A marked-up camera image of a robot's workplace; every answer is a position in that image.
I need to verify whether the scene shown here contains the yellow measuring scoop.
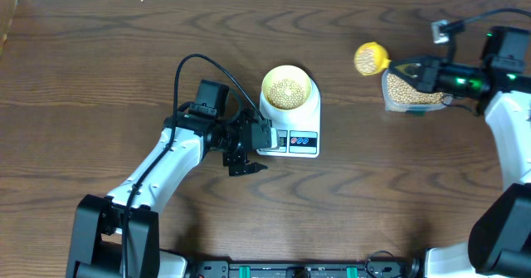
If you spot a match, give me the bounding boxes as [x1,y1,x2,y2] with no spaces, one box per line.
[353,41,391,76]

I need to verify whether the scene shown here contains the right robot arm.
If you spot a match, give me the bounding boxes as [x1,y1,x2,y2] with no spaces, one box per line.
[388,27,530,277]

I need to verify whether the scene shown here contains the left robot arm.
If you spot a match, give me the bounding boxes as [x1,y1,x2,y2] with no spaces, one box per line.
[66,102,279,277]

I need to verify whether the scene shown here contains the white digital kitchen scale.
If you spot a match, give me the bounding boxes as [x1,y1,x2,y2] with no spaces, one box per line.
[256,79,321,158]

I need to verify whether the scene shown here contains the soybeans in yellow bowl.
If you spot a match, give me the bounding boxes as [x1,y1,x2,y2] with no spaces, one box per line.
[267,79,306,110]

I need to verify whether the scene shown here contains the yellow plastic bowl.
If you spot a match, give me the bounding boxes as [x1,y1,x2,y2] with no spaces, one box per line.
[261,65,312,110]

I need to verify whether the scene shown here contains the soybeans in container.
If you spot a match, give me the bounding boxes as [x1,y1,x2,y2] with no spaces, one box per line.
[386,73,445,105]

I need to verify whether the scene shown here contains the clear plastic container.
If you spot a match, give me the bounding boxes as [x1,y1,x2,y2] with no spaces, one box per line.
[382,70,453,113]

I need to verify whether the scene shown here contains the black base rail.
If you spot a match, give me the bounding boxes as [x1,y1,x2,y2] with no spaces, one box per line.
[183,258,421,278]

